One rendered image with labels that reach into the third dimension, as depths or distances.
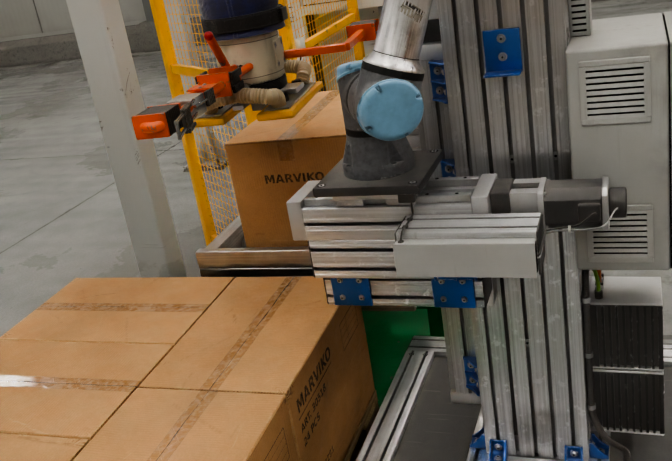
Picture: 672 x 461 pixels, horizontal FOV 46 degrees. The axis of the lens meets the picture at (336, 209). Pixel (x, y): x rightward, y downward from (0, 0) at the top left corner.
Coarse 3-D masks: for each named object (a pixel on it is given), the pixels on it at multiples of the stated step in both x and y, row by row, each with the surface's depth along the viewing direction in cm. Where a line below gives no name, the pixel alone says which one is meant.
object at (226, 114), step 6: (222, 108) 216; (228, 108) 215; (204, 114) 212; (216, 114) 210; (222, 114) 211; (228, 114) 211; (234, 114) 215; (198, 120) 209; (204, 120) 209; (210, 120) 208; (216, 120) 208; (222, 120) 207; (228, 120) 210; (198, 126) 210; (204, 126) 209
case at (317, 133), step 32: (320, 96) 281; (256, 128) 252; (288, 128) 245; (320, 128) 239; (256, 160) 239; (288, 160) 236; (320, 160) 233; (256, 192) 243; (288, 192) 240; (256, 224) 248; (288, 224) 244
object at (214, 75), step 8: (208, 72) 198; (216, 72) 198; (224, 72) 189; (232, 72) 190; (240, 72) 195; (200, 80) 191; (208, 80) 191; (216, 80) 190; (224, 80) 190; (232, 80) 192; (240, 80) 197; (232, 88) 191; (240, 88) 195; (224, 96) 192
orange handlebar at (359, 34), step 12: (360, 36) 228; (300, 48) 218; (312, 48) 216; (324, 48) 215; (336, 48) 214; (348, 48) 215; (204, 84) 185; (216, 84) 185; (216, 96) 184; (192, 108) 171; (144, 132) 159; (156, 132) 159
